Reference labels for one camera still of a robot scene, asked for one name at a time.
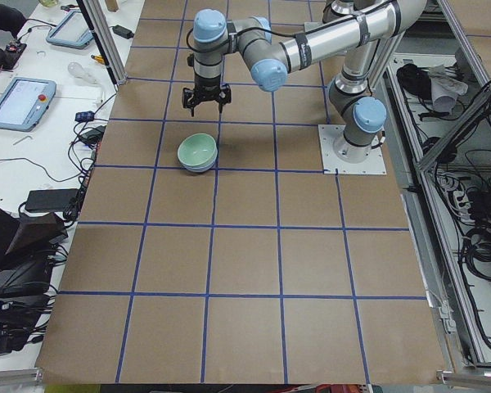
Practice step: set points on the black power adapter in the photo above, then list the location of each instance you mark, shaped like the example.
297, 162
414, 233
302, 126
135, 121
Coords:
122, 32

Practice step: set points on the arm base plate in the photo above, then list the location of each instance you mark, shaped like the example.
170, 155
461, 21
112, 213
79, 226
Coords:
340, 157

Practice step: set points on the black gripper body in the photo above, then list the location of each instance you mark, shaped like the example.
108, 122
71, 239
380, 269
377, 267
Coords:
206, 87

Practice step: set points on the near teach pendant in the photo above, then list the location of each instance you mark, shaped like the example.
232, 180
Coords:
24, 103

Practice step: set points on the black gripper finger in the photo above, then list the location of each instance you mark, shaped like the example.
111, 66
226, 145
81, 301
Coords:
192, 109
221, 104

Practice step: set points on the black laptop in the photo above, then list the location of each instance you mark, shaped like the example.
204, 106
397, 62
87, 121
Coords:
23, 236

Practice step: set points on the blue bowl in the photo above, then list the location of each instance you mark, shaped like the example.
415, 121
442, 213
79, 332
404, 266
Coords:
198, 164

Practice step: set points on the far teach pendant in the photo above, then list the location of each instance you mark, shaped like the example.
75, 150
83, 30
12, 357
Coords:
72, 32

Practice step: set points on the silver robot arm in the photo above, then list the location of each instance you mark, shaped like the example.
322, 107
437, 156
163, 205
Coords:
357, 33
336, 9

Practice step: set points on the green bowl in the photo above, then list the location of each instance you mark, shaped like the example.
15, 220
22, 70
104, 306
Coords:
199, 144

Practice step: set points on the aluminium frame post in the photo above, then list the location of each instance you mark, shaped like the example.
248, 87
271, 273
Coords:
98, 26

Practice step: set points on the clear light bulb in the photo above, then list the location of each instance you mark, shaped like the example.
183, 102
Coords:
78, 72

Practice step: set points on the teach pendant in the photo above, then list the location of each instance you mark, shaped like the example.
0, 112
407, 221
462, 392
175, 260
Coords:
24, 103
72, 32

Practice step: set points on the black flat power brick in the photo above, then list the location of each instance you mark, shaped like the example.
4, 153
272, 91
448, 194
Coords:
50, 200

